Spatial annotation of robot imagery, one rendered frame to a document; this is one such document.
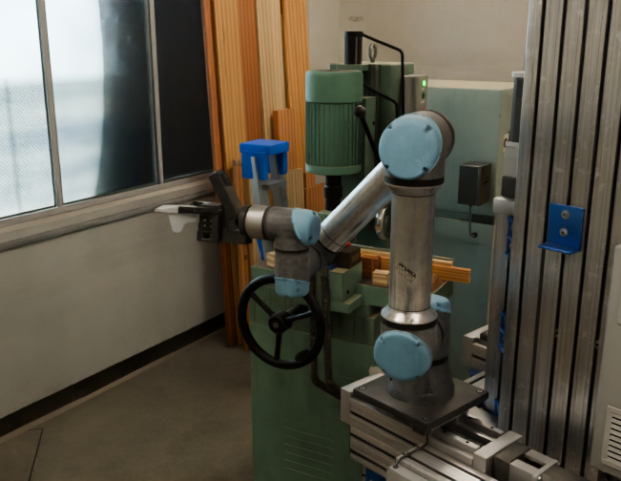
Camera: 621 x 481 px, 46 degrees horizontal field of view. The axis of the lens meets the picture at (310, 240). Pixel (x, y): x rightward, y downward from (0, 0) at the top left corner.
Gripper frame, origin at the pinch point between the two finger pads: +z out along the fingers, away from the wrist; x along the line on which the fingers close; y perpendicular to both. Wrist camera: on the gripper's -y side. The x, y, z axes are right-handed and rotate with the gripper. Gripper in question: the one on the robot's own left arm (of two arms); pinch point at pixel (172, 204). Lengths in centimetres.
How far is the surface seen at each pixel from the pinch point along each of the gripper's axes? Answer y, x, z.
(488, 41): -75, 299, -20
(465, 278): 22, 73, -55
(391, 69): -39, 88, -24
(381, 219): 8, 83, -25
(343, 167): -8, 68, -17
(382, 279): 23, 61, -33
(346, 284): 25, 53, -25
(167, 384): 104, 148, 94
